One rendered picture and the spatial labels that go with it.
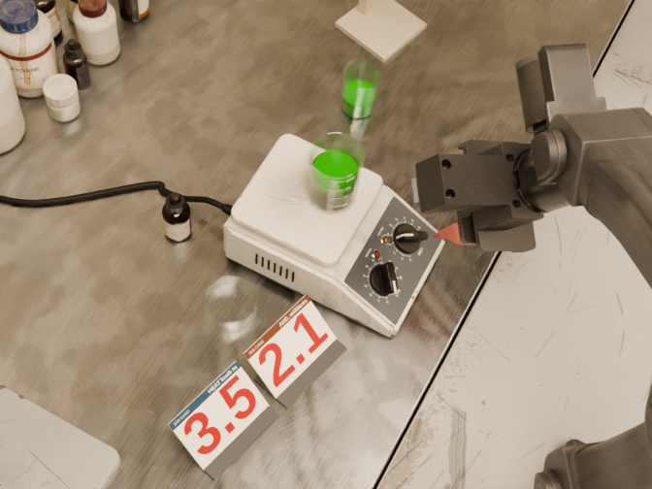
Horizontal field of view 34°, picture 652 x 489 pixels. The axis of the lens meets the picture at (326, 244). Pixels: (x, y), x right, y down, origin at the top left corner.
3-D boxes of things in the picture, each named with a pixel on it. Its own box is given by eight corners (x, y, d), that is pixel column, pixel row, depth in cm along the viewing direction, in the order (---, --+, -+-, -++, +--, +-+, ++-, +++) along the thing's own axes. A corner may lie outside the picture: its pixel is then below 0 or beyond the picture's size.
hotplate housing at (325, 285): (442, 248, 117) (456, 210, 110) (391, 344, 111) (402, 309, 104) (263, 163, 121) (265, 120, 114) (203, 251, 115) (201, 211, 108)
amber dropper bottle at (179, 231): (166, 216, 116) (162, 180, 110) (193, 220, 116) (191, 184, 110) (161, 241, 115) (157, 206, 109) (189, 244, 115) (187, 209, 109)
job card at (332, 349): (346, 349, 110) (350, 332, 106) (286, 409, 106) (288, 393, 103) (303, 311, 112) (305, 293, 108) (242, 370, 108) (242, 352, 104)
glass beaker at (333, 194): (354, 173, 111) (362, 126, 104) (361, 217, 108) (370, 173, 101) (296, 176, 110) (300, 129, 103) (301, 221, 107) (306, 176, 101)
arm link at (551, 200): (503, 136, 93) (558, 112, 87) (552, 138, 96) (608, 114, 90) (514, 214, 92) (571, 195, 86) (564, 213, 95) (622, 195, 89)
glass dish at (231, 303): (232, 342, 109) (232, 333, 108) (193, 309, 111) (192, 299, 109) (269, 307, 112) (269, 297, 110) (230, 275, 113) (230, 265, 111)
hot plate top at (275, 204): (386, 182, 111) (387, 178, 110) (334, 271, 105) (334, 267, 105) (283, 134, 113) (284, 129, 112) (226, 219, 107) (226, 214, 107)
